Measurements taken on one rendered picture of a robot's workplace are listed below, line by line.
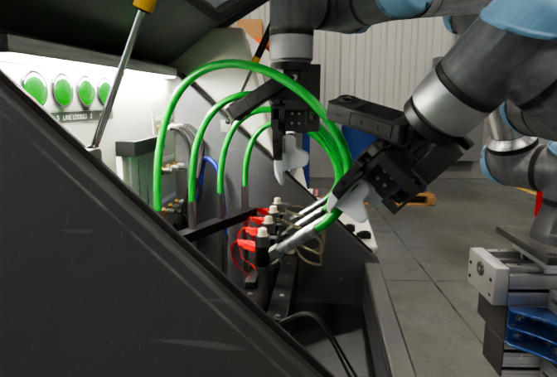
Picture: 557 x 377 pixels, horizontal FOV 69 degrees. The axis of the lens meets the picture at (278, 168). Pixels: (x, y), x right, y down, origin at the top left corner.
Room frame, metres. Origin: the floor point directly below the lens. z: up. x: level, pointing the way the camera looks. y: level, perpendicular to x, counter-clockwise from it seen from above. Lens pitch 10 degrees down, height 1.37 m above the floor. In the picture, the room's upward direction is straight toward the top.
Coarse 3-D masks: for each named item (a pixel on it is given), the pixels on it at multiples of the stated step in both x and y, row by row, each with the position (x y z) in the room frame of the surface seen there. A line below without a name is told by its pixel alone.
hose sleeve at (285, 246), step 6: (306, 228) 0.60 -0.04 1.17; (312, 228) 0.58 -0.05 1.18; (294, 234) 0.61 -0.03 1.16; (300, 234) 0.59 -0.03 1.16; (306, 234) 0.59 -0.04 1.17; (312, 234) 0.58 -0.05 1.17; (318, 234) 0.59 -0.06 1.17; (288, 240) 0.61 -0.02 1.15; (294, 240) 0.60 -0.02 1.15; (300, 240) 0.59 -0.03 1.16; (306, 240) 0.59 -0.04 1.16; (276, 246) 0.62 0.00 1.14; (282, 246) 0.61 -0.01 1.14; (288, 246) 0.60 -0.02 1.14; (294, 246) 0.60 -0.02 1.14; (282, 252) 0.61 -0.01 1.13
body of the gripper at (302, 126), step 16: (272, 64) 0.70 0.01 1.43; (288, 64) 0.68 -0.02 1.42; (304, 64) 0.69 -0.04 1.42; (320, 64) 0.70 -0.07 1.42; (304, 80) 0.70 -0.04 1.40; (320, 80) 0.71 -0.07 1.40; (288, 96) 0.71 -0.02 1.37; (272, 112) 0.69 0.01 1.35; (288, 112) 0.70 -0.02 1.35; (304, 112) 0.69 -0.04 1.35; (272, 128) 0.70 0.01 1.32; (288, 128) 0.69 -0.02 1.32; (304, 128) 0.69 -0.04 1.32
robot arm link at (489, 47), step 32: (512, 0) 0.37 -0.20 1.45; (544, 0) 0.35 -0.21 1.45; (480, 32) 0.39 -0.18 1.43; (512, 32) 0.36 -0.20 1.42; (544, 32) 0.35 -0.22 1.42; (448, 64) 0.41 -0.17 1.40; (480, 64) 0.38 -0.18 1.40; (512, 64) 0.37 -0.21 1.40; (544, 64) 0.36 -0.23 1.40; (480, 96) 0.40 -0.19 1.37; (512, 96) 0.39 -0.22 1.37
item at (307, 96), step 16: (208, 64) 0.68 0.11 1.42; (224, 64) 0.66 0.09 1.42; (240, 64) 0.65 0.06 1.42; (256, 64) 0.63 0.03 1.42; (192, 80) 0.70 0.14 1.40; (288, 80) 0.61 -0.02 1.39; (176, 96) 0.71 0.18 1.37; (304, 96) 0.59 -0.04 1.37; (320, 112) 0.58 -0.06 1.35; (160, 128) 0.73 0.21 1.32; (336, 128) 0.57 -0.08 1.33; (160, 144) 0.73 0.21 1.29; (160, 160) 0.74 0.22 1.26; (160, 176) 0.74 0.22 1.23; (160, 192) 0.75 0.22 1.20; (160, 208) 0.75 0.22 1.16; (336, 208) 0.57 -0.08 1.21; (320, 224) 0.58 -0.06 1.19
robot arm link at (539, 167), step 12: (552, 144) 0.93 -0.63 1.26; (540, 156) 0.95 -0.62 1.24; (552, 156) 0.93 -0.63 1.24; (528, 168) 0.96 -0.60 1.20; (540, 168) 0.94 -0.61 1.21; (552, 168) 0.92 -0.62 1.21; (528, 180) 0.97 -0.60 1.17; (540, 180) 0.94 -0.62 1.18; (552, 180) 0.92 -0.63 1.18; (552, 192) 0.91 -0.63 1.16
